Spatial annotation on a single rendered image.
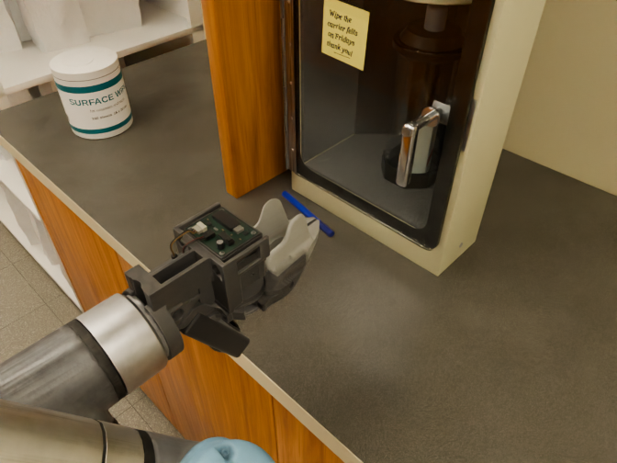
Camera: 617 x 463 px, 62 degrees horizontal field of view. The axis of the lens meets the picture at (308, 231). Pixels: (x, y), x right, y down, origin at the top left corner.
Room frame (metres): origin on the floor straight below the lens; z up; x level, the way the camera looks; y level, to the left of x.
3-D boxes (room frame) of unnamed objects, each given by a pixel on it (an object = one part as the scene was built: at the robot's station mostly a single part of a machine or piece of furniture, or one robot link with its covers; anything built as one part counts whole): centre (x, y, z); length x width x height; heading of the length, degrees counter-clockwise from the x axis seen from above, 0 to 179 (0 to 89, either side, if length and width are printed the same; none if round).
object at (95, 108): (1.00, 0.45, 1.01); 0.13 x 0.13 x 0.15
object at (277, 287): (0.35, 0.04, 1.15); 0.09 x 0.05 x 0.02; 136
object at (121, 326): (0.26, 0.15, 1.17); 0.08 x 0.05 x 0.08; 46
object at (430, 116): (0.55, -0.13, 1.17); 0.05 x 0.03 x 0.10; 136
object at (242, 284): (0.32, 0.10, 1.17); 0.12 x 0.08 x 0.09; 136
